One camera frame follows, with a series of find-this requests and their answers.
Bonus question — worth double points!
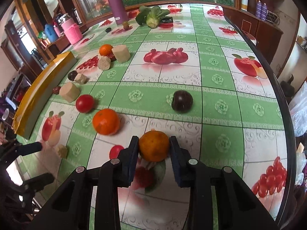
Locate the red tomato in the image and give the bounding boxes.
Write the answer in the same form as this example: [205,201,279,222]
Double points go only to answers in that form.
[109,145,124,159]
[75,94,95,113]

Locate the large orange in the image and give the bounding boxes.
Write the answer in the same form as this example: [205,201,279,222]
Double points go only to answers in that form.
[92,108,120,136]

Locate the dark purple plum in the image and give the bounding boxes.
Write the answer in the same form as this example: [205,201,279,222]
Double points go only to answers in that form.
[171,90,194,113]

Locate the small red jujube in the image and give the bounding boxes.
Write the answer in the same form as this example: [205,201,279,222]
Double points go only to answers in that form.
[53,86,61,94]

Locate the large beige ginger chunk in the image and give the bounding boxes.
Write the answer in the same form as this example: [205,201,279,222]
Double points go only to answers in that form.
[59,82,80,103]

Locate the small dark plum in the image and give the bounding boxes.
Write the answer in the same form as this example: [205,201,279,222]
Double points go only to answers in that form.
[68,70,78,81]

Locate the small beige chunk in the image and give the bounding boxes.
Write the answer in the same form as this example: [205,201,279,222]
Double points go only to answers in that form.
[74,73,88,85]

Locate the round beige chunk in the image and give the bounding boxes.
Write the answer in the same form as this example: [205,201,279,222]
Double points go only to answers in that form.
[97,56,111,71]

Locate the tall beige chunk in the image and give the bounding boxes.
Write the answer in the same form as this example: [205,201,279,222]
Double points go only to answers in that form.
[112,45,131,63]

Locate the yellow edged tray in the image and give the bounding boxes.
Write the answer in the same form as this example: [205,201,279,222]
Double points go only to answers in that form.
[13,51,77,140]

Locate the blue jug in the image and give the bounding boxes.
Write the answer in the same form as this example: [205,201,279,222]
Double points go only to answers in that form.
[44,24,58,43]

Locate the pink knitted jar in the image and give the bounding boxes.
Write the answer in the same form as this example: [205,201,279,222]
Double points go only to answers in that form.
[61,18,83,45]

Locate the kiwi fruit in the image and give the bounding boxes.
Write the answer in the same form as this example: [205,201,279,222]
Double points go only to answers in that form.
[122,21,130,31]

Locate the purple thermos bottle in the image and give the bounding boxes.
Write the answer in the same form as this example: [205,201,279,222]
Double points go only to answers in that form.
[108,0,129,25]

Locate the green bok choy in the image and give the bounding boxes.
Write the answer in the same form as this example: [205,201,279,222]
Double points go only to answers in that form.
[135,6,170,29]

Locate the purple bottles on shelf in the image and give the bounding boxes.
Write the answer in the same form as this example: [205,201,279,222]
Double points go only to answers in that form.
[255,1,268,21]

